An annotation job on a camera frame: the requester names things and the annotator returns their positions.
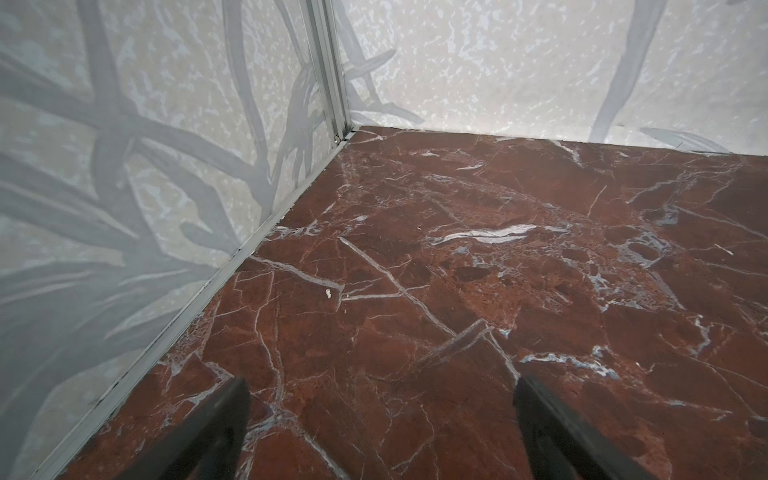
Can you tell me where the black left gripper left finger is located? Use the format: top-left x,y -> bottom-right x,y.
116,377 -> 250,479

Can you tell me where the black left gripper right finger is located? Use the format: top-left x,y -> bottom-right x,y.
513,376 -> 654,480

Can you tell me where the aluminium frame post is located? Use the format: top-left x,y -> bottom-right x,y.
299,0 -> 354,144

